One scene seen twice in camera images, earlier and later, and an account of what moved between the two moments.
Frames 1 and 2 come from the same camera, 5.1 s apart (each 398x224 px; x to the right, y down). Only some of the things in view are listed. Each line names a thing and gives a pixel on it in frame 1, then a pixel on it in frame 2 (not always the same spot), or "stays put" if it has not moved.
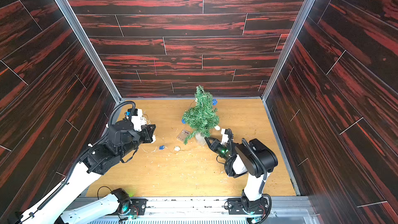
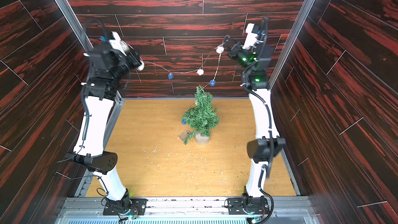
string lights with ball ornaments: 146,121 → 219,50
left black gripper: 147,135 → 134,63
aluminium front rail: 215,210 stays put
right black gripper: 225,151 → 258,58
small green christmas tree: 202,116 stays put
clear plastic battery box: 183,134 stays put
